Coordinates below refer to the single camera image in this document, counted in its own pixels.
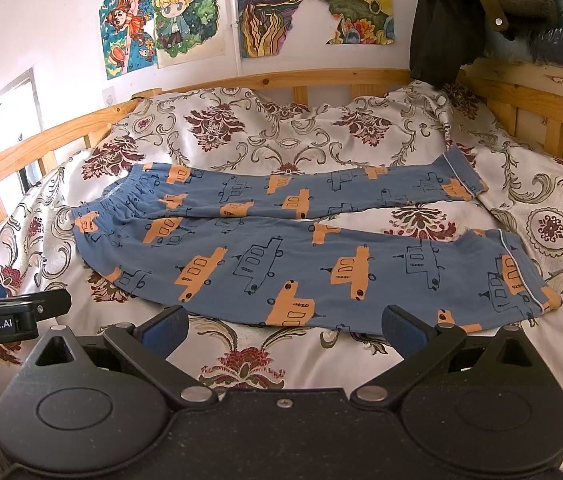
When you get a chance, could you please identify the blond boy poster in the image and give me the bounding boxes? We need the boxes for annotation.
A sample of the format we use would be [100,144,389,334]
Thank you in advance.
[152,0,226,68]

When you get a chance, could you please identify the anime girl poster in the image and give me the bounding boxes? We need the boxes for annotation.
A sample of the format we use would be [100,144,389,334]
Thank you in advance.
[99,0,157,79]

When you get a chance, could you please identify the dark hanging jacket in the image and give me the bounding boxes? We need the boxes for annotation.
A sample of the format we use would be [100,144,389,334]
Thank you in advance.
[409,0,487,89]

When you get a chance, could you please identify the wooden bed frame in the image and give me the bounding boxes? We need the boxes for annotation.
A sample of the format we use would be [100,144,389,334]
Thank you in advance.
[0,60,563,222]

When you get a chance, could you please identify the floral white bed cover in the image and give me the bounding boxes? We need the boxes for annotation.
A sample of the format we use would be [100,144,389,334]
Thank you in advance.
[0,79,563,480]

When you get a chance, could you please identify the blue pyjama pants orange cars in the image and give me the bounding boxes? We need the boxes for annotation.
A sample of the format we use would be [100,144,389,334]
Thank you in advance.
[72,148,561,335]

